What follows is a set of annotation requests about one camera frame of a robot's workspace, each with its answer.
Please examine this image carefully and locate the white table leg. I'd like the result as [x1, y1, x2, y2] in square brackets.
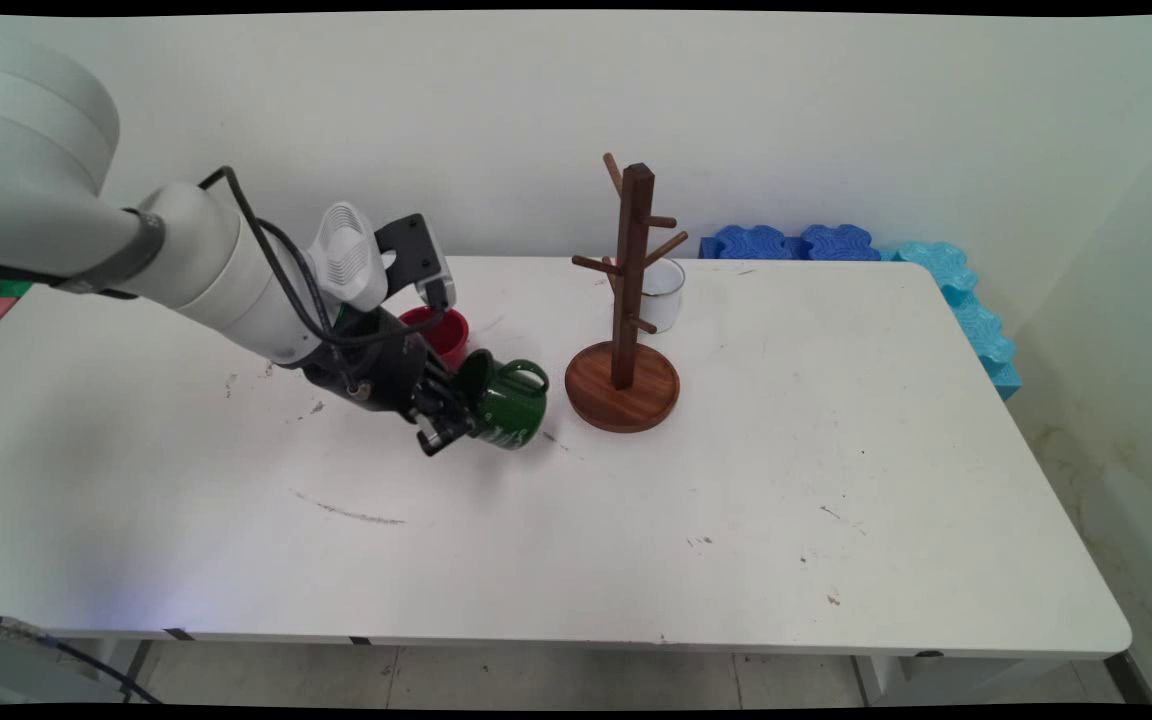
[94, 640, 153, 701]
[851, 654, 1072, 707]

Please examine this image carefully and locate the light blue foam mat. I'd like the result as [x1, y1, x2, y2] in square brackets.
[886, 240, 1025, 402]

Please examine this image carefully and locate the red mug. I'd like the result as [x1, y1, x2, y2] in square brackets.
[398, 306, 471, 373]

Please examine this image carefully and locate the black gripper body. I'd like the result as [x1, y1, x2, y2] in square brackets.
[301, 328, 434, 418]

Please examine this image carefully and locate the black cable with connector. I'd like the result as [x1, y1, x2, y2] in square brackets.
[0, 607, 164, 705]

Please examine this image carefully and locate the dark blue foam mat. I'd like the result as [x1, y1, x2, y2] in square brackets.
[700, 224, 803, 261]
[800, 224, 883, 263]

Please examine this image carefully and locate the white vented wrist housing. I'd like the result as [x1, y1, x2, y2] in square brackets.
[307, 201, 403, 313]

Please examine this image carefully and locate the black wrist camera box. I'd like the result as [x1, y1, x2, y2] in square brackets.
[374, 212, 458, 310]

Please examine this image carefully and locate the white enamel mug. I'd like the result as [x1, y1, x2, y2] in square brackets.
[636, 258, 687, 335]

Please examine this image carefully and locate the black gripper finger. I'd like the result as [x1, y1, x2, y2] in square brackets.
[421, 362, 467, 401]
[414, 410, 479, 458]

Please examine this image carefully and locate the green enamel mug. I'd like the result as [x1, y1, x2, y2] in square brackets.
[450, 348, 551, 452]

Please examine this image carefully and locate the grey arm strap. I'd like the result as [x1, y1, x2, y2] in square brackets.
[54, 207, 167, 298]

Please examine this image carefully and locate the dark wooden mug tree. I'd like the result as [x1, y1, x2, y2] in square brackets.
[564, 152, 690, 435]

